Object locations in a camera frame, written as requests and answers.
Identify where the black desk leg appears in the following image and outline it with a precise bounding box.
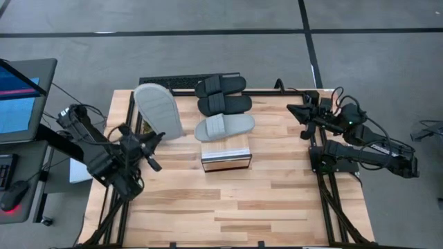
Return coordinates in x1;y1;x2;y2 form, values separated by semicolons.
33;169;49;224

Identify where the grey-framed computer monitor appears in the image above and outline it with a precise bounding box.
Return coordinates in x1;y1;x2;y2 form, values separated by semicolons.
0;57;58;145

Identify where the black cable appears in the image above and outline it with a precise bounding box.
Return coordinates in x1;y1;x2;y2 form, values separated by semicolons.
274;78;307;94
41;81;109;129

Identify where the black-edged computer screen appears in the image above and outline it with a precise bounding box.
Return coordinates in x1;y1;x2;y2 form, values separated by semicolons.
0;57;48;102

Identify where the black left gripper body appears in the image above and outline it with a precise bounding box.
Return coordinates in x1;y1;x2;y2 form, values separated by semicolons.
117;124;146;163

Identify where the grey slide sandal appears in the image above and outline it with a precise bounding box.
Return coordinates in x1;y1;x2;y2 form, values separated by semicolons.
194;113;256;143
133;82;185;141

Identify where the white box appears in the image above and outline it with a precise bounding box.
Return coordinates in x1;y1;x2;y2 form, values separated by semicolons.
69;157;93;184

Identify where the wooden shelf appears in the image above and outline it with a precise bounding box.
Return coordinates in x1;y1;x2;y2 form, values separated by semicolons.
200;133;253;173

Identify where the black computer mouse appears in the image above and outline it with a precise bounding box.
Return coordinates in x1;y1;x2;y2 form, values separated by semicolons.
0;179;30;212

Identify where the grey desk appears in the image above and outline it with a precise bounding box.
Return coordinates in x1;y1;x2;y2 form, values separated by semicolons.
0;140;49;225

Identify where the black aluminium table frame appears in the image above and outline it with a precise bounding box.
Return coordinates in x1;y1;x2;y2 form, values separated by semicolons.
81;89;378;249

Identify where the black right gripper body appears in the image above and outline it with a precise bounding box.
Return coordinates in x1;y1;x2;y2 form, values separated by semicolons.
309;98;345;134

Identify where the dark grey equipment stand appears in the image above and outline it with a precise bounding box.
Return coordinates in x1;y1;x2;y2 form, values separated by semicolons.
410;119;443;142

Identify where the black metal bar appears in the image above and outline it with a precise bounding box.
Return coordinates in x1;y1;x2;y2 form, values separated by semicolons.
34;123;86;163

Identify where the black slide sandal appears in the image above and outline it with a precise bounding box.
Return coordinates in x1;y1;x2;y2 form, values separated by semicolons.
194;74;247;99
197;92;253;118

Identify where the black keyboard behind table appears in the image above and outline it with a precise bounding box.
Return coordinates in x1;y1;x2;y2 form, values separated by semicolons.
138;73;213;90

